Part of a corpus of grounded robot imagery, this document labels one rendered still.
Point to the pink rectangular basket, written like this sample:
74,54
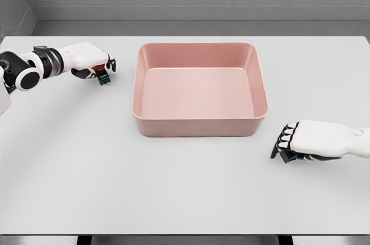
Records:
199,92

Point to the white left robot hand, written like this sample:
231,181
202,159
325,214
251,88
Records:
84,55

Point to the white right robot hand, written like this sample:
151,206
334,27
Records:
312,138

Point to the red-topped black industrial switch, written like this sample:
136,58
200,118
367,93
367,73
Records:
102,76

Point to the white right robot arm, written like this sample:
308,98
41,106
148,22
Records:
359,142

